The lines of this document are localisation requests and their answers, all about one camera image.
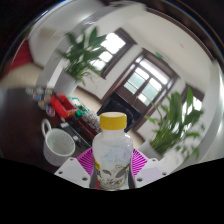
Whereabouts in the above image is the clear bottle with yellow cap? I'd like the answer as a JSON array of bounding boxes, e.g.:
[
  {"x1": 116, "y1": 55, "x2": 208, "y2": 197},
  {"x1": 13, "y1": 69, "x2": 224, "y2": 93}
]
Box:
[{"x1": 91, "y1": 112, "x2": 134, "y2": 191}]

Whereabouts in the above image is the brown-framed window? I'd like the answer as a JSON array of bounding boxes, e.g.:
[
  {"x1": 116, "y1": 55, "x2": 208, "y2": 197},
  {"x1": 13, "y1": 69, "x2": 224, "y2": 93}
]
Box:
[
  {"x1": 181, "y1": 86, "x2": 205, "y2": 116},
  {"x1": 91, "y1": 28, "x2": 136, "y2": 79}
]

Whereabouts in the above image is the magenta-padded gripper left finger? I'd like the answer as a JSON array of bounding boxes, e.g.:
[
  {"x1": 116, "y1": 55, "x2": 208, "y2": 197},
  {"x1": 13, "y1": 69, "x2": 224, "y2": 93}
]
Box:
[{"x1": 53, "y1": 147, "x2": 98, "y2": 190}]

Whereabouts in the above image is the black chair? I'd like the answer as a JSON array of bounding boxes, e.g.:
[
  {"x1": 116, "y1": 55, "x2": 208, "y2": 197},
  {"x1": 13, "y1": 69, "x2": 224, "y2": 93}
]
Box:
[{"x1": 96, "y1": 91, "x2": 141, "y2": 133}]

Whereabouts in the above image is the brown double door with glass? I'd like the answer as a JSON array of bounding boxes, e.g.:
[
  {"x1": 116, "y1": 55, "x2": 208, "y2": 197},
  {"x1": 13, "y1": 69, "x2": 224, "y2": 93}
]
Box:
[{"x1": 103, "y1": 48, "x2": 179, "y2": 131}]

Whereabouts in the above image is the white speckled mug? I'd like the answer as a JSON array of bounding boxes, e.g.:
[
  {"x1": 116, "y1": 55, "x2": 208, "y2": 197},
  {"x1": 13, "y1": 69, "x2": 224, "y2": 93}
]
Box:
[{"x1": 40, "y1": 118, "x2": 77, "y2": 167}]

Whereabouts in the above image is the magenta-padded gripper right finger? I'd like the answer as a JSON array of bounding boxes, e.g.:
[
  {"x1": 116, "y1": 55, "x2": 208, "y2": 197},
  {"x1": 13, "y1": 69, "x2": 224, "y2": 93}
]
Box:
[{"x1": 127, "y1": 148, "x2": 170, "y2": 188}]

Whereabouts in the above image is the red plastic tray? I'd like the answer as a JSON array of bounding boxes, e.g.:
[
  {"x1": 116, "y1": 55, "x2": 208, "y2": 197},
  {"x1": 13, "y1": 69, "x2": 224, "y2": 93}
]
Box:
[{"x1": 50, "y1": 93, "x2": 78, "y2": 119}]

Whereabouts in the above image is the potted plant in white pot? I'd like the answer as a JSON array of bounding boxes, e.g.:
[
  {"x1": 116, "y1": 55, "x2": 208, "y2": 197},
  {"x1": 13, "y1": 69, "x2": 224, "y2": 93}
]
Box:
[
  {"x1": 53, "y1": 27, "x2": 108, "y2": 96},
  {"x1": 138, "y1": 87, "x2": 205, "y2": 168}
]

